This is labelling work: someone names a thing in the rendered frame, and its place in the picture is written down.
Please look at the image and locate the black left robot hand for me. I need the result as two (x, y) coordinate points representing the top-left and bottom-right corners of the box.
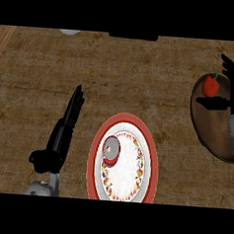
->
(27, 81), (87, 177)

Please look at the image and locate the red bell pepper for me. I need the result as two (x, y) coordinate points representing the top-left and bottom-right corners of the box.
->
(200, 71), (221, 99)

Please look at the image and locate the brown round plate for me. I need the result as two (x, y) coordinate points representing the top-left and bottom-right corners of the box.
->
(186, 71), (234, 164)

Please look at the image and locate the red rimmed white floral plate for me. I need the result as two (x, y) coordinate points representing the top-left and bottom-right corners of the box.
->
(85, 111), (164, 205)

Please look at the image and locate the red can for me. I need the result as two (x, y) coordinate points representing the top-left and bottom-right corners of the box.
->
(101, 134), (122, 168)

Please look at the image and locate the pale grey round object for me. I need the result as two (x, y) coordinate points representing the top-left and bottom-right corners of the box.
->
(58, 29), (82, 38)

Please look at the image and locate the black flat appliance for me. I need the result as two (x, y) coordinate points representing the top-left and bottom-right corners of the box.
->
(108, 33), (159, 42)

